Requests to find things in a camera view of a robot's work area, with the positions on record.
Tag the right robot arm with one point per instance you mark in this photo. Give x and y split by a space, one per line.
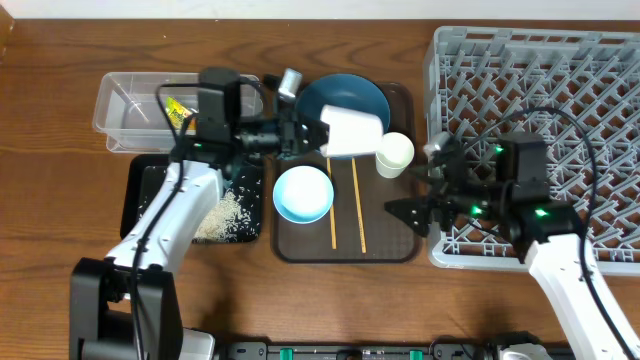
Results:
548 235

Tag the brown serving tray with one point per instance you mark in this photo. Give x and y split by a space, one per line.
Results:
388 239

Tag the clear plastic waste bin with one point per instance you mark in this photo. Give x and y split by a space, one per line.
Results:
130 108

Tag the dark blue plate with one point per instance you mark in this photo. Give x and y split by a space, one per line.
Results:
346 91

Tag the white cup pink inside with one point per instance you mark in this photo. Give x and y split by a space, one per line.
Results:
350 133

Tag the light blue bowl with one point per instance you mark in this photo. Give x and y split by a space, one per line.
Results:
303 194

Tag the yellow green snack wrapper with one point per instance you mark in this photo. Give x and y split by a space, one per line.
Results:
177 112

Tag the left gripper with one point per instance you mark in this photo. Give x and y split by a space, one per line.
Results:
303 136

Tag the right wooden chopstick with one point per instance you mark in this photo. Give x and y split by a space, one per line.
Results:
357 196

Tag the white cup green inside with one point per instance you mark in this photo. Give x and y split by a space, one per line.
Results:
395 153

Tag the rice grains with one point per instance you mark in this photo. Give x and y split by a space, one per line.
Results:
237 217

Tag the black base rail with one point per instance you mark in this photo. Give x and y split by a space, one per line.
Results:
447 350

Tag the left wooden chopstick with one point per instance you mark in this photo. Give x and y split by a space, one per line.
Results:
332 209

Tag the black plastic tray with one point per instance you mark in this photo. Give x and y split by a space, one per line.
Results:
146 175

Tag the wooden chopstick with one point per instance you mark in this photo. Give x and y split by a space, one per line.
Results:
357 196
332 209

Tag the grey plastic dishwasher rack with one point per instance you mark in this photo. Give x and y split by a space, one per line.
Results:
578 89

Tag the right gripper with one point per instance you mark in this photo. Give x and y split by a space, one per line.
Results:
440 196

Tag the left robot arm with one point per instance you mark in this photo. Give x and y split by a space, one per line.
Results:
125 306

